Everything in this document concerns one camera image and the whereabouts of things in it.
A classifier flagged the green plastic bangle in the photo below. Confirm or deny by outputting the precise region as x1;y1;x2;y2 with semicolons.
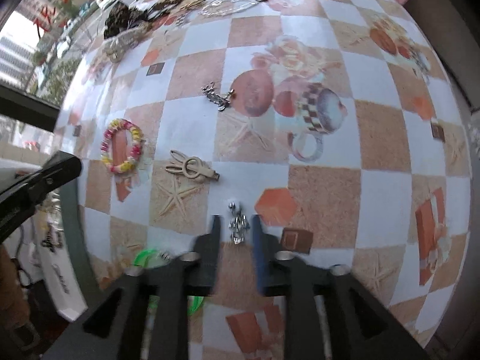
133;249;204;316

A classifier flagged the grey shallow tray box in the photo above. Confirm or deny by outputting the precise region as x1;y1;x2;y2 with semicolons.
22;175;103;323

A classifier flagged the checkered tablecloth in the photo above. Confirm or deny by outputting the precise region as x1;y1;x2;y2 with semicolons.
55;0;470;345

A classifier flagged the gold bow hair clip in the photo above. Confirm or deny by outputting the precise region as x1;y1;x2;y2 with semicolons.
180;0;206;11

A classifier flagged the pink yellow bead bracelet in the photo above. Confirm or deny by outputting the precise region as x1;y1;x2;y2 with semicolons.
99;118;146;174

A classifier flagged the beige rabbit hair clip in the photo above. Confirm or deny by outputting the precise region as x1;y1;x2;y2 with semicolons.
165;150;220;181

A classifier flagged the clear large hair claw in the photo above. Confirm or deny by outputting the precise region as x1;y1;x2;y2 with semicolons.
102;22;151;63

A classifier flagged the black braided hair tie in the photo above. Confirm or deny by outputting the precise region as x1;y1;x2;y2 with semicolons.
147;0;185;16

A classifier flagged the rhinestone letter hair clip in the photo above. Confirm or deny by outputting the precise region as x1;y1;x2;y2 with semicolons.
41;223;64;254

